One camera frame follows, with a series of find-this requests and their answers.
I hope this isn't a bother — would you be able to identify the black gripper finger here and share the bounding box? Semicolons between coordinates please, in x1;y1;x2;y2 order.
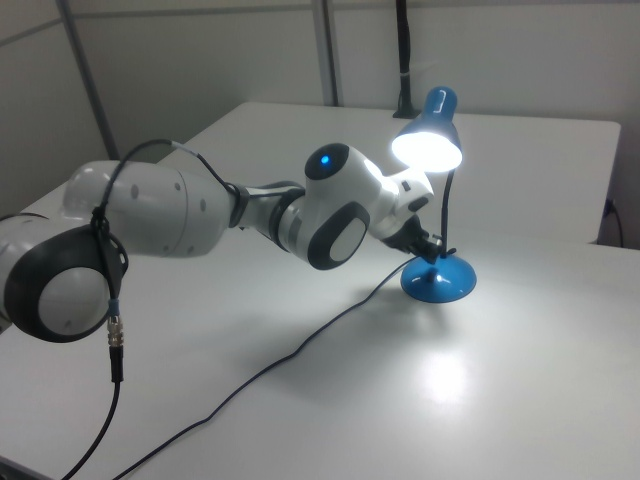
390;215;427;257
417;233;446;263

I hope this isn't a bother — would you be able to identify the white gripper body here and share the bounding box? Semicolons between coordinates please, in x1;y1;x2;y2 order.
372;167;435;242

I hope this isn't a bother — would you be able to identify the blue gooseneck desk lamp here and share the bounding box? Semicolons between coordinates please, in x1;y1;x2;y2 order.
389;85;477;305

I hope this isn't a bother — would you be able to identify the black pole with clamp base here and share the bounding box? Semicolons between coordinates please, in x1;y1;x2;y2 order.
392;0;422;119

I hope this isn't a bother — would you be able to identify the grey metal partition post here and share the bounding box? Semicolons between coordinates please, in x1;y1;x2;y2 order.
53;0;122;162
313;0;347;107

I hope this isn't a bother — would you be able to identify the black lamp power cord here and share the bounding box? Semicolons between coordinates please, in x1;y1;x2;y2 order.
112;257;420;480

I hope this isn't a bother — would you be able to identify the black arm cable with connector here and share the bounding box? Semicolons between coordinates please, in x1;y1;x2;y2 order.
60;138;251;480

